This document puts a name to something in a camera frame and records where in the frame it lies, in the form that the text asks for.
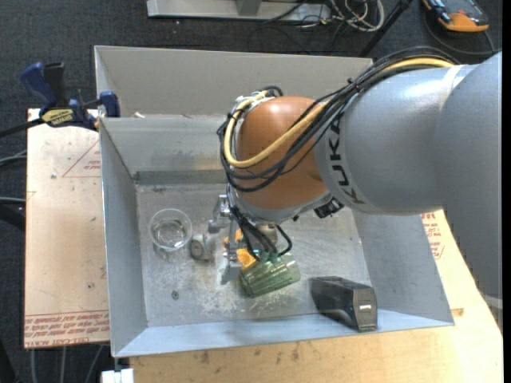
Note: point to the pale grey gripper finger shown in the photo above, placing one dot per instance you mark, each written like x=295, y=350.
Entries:
x=229, y=247
x=229, y=271

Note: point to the yellow-orange small thing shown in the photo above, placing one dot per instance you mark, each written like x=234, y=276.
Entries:
x=245, y=258

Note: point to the small grey round metal thing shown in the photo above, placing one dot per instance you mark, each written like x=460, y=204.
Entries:
x=200, y=247

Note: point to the green ribbed plastic bottle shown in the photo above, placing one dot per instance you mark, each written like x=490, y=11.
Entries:
x=273, y=278

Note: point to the grey metal bin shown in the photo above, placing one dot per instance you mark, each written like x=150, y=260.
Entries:
x=179, y=293

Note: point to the clear glass cup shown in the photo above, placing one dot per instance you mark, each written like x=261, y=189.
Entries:
x=170, y=233

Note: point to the black box with white label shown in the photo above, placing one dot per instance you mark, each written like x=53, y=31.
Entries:
x=345, y=301

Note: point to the brown cardboard board, red print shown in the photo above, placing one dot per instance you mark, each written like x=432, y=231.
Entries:
x=64, y=222

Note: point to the black cylinder on white bracket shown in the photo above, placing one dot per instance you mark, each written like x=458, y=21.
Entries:
x=329, y=208

